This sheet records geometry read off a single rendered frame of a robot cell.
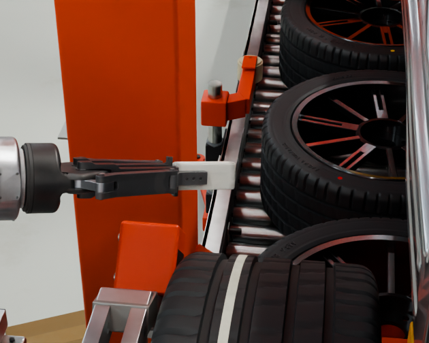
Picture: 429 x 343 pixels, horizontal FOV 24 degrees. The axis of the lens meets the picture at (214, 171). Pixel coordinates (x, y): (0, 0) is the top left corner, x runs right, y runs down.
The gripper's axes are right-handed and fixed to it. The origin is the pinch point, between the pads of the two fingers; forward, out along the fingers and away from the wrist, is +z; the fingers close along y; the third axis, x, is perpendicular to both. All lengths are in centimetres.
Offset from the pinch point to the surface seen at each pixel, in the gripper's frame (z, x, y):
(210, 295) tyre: -0.9, -11.8, 6.9
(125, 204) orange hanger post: -1.3, -9.9, -32.0
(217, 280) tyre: 0.9, -11.1, 3.7
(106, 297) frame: -10.1, -14.5, -3.1
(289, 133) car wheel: 66, -13, -134
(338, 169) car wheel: 72, -20, -116
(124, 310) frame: -8.5, -15.5, -1.0
